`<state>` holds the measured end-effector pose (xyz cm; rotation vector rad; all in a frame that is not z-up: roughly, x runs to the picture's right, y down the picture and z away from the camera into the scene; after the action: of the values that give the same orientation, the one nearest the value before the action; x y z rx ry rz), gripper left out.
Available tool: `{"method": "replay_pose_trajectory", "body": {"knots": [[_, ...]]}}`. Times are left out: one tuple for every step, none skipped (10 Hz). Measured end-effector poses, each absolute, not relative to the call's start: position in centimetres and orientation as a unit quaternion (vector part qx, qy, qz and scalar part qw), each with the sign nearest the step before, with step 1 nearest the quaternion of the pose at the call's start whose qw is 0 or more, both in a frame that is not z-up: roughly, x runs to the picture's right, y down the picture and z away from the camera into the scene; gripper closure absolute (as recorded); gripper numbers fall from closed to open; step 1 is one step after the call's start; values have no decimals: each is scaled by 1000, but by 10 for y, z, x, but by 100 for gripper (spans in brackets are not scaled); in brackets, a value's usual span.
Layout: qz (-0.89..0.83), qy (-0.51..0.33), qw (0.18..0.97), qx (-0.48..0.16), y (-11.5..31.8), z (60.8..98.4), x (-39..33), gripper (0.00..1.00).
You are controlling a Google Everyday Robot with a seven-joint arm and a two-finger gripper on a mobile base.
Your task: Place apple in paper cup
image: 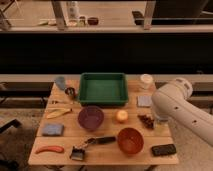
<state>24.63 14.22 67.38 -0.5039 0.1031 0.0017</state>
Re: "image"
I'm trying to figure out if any dark metal can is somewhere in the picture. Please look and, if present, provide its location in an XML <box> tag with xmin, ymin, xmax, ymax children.
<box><xmin>65</xmin><ymin>87</ymin><xmax>76</xmax><ymax>100</ymax></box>

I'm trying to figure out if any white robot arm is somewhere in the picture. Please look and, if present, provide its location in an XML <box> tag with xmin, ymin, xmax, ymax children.
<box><xmin>151</xmin><ymin>77</ymin><xmax>213</xmax><ymax>146</ymax></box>

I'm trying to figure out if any black smartphone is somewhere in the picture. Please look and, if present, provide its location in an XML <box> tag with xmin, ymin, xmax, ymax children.
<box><xmin>151</xmin><ymin>144</ymin><xmax>176</xmax><ymax>156</ymax></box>

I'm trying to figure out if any purple bowl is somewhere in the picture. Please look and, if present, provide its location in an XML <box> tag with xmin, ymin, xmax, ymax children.
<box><xmin>78</xmin><ymin>106</ymin><xmax>104</xmax><ymax>131</ymax></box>

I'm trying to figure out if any orange carrot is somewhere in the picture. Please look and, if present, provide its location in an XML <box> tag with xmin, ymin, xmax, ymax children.
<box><xmin>35</xmin><ymin>145</ymin><xmax>64</xmax><ymax>154</ymax></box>

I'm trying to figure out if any black-handled scraper tool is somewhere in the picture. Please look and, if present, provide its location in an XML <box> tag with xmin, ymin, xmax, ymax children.
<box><xmin>70</xmin><ymin>136</ymin><xmax>116</xmax><ymax>161</ymax></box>

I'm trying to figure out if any blue sponge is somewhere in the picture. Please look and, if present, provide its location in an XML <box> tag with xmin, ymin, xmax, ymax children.
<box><xmin>42</xmin><ymin>124</ymin><xmax>64</xmax><ymax>136</ymax></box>

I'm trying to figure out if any bunch of dark grapes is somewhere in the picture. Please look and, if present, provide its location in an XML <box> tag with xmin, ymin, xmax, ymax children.
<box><xmin>138</xmin><ymin>115</ymin><xmax>154</xmax><ymax>129</ymax></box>

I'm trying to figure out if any white paper cup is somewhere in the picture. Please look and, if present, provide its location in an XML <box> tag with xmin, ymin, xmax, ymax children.
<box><xmin>140</xmin><ymin>74</ymin><xmax>153</xmax><ymax>89</ymax></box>

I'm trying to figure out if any light blue cup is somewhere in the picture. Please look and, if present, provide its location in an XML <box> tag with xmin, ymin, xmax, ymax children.
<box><xmin>54</xmin><ymin>76</ymin><xmax>66</xmax><ymax>91</ymax></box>

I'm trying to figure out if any green plastic tray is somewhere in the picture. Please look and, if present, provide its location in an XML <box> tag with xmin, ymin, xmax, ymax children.
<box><xmin>78</xmin><ymin>73</ymin><xmax>129</xmax><ymax>106</ymax></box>

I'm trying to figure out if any dark red bowl on shelf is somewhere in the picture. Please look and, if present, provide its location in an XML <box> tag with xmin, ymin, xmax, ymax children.
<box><xmin>87</xmin><ymin>17</ymin><xmax>99</xmax><ymax>26</ymax></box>

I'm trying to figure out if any small jar on shelf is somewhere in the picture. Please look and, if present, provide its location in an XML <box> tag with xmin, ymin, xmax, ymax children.
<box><xmin>79</xmin><ymin>16</ymin><xmax>86</xmax><ymax>26</ymax></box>

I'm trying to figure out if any white bottle on shelf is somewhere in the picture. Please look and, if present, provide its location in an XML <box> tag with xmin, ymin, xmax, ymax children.
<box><xmin>66</xmin><ymin>1</ymin><xmax>80</xmax><ymax>26</ymax></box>

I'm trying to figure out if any grey square cloth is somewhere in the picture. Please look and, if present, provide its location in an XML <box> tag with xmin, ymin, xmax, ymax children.
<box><xmin>137</xmin><ymin>96</ymin><xmax>152</xmax><ymax>107</ymax></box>

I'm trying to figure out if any yellow apple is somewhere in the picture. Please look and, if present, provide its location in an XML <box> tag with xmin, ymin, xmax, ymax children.
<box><xmin>116</xmin><ymin>110</ymin><xmax>128</xmax><ymax>123</ymax></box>

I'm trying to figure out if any red-orange bowl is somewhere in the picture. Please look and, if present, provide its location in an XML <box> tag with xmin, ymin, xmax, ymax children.
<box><xmin>117</xmin><ymin>127</ymin><xmax>144</xmax><ymax>155</ymax></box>

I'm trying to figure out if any yellow banana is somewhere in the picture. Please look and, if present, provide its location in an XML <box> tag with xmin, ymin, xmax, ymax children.
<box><xmin>46</xmin><ymin>109</ymin><xmax>72</xmax><ymax>119</ymax></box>

